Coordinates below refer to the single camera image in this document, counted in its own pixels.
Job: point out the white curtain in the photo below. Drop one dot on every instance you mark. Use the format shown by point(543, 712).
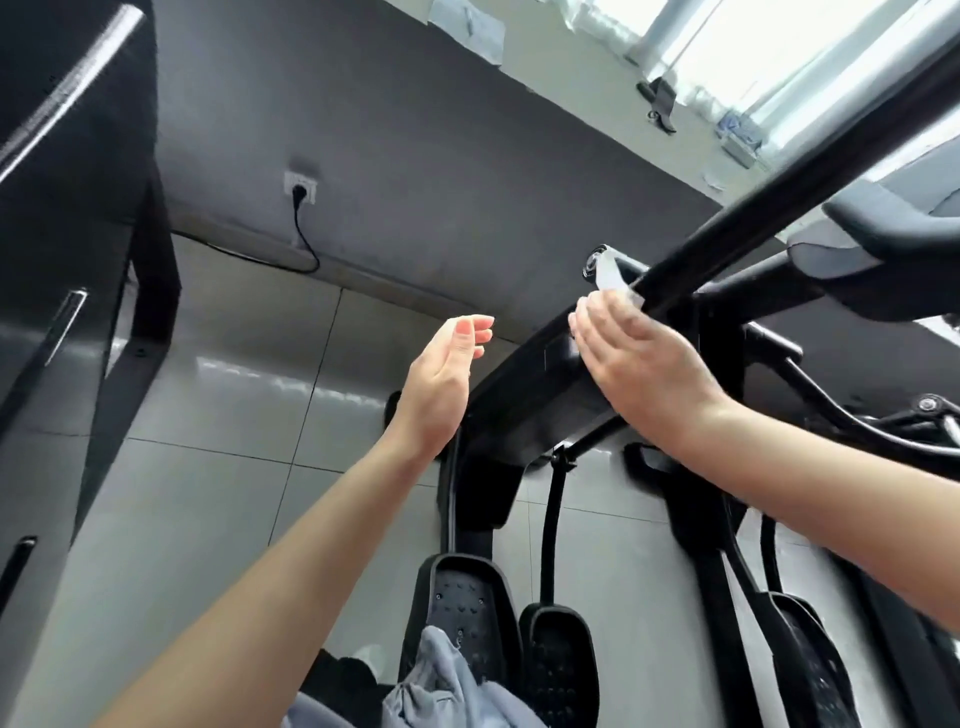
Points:
point(750, 45)

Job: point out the person's right forearm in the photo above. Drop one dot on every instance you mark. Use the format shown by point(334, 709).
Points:
point(840, 503)

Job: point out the white wall socket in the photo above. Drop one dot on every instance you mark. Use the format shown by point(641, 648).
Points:
point(300, 186)

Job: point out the person's right hand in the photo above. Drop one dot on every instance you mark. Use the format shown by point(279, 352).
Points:
point(645, 375)

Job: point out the person's black trousers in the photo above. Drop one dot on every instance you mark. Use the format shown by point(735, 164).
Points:
point(338, 687)

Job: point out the person's left forearm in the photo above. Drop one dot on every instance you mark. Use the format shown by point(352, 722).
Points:
point(255, 615)

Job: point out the white flat paper sheet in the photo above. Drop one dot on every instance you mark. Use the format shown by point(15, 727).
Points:
point(468, 27)

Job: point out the white wet wipe sheet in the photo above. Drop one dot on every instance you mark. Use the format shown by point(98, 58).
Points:
point(611, 275)

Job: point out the person's left hand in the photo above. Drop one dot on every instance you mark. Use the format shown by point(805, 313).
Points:
point(435, 390)

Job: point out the person's white shoe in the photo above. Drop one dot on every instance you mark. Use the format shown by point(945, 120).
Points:
point(369, 657)

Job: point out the person's grey shirt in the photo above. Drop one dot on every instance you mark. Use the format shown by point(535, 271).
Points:
point(435, 690)

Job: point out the grey power box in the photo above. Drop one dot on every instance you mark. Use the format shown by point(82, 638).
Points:
point(740, 138)

